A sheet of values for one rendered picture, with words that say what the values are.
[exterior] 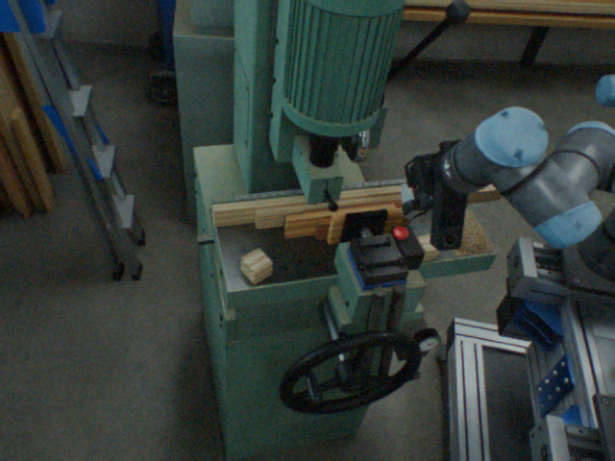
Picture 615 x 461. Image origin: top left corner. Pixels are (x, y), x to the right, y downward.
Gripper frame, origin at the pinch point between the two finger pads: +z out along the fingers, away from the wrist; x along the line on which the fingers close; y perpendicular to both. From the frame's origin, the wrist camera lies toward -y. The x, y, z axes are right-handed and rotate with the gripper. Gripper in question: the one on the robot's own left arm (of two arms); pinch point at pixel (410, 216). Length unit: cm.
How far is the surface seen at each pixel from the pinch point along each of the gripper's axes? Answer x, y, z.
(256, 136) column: 21.3, 27.6, 25.2
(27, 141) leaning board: 89, 70, 123
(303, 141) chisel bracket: 13.9, 21.2, 13.6
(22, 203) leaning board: 98, 53, 145
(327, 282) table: 12.7, -8.2, 18.1
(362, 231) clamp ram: 4.3, 0.9, 14.6
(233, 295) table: 32.3, -7.9, 17.7
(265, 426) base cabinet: 22, -42, 75
